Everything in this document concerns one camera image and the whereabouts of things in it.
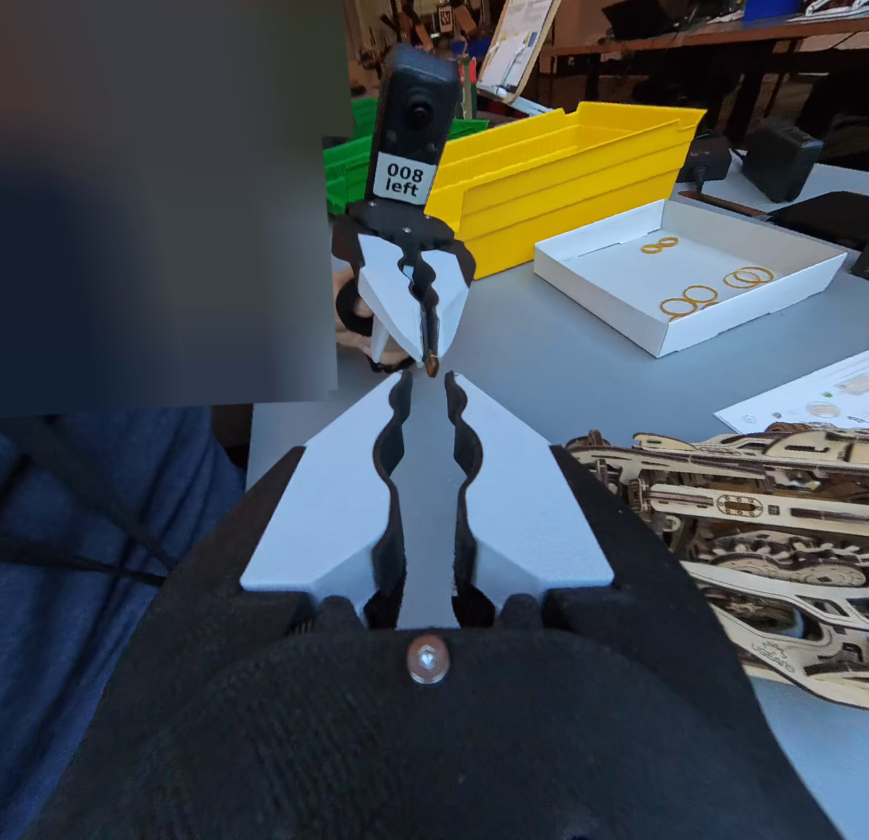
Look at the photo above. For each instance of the white cardboard tray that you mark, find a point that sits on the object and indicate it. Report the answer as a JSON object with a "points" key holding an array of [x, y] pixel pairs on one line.
{"points": [[611, 290]]}

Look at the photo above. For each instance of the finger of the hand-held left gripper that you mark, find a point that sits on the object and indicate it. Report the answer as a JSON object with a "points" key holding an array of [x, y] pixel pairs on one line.
{"points": [[383, 283], [451, 296]]}

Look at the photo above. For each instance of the person's left hand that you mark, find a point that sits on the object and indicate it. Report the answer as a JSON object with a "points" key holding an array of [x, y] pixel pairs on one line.
{"points": [[353, 341]]}

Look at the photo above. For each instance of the small black power adapter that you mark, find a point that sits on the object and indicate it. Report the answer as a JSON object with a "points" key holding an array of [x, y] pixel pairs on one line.
{"points": [[706, 159]]}

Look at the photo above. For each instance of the open instruction booklet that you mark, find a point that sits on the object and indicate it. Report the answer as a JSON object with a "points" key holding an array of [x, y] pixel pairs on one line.
{"points": [[808, 398]]}

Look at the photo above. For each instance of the green plastic bin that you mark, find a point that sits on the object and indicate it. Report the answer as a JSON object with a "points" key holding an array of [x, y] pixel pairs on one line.
{"points": [[363, 110], [343, 174]]}

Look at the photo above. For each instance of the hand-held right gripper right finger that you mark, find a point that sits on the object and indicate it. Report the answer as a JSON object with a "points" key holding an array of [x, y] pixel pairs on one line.
{"points": [[536, 514]]}

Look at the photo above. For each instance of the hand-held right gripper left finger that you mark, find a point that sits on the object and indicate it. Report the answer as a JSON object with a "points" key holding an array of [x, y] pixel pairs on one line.
{"points": [[326, 514]]}

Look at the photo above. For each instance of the black flat case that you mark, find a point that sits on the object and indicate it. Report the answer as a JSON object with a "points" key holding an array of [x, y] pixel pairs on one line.
{"points": [[825, 218]]}

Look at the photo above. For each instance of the white poster board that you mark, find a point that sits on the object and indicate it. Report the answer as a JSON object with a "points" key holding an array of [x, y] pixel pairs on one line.
{"points": [[526, 32]]}

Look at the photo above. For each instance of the thin brown rod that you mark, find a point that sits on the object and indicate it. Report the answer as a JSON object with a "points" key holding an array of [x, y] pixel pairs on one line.
{"points": [[723, 203]]}

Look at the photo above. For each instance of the wooden submarine model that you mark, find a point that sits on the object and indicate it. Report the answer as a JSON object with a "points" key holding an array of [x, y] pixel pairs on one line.
{"points": [[747, 548]]}

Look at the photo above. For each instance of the black laptop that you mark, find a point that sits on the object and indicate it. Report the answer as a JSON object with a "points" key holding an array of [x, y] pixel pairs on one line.
{"points": [[641, 15]]}

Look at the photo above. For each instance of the small wooden model part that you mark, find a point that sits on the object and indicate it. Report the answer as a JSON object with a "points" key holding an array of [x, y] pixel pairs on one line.
{"points": [[432, 364]]}

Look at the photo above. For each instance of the red green carton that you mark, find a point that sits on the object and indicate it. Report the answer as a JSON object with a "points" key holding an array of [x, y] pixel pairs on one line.
{"points": [[467, 86]]}

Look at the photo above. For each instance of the yellow plastic bin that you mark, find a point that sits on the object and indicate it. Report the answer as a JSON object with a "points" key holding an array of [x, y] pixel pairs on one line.
{"points": [[563, 188]]}

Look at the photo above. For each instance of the group of yellow rubber bands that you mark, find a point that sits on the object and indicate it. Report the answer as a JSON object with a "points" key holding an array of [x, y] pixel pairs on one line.
{"points": [[699, 295]]}

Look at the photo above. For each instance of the long wooden table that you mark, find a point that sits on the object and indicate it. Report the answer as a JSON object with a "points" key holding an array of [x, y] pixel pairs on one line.
{"points": [[713, 38]]}

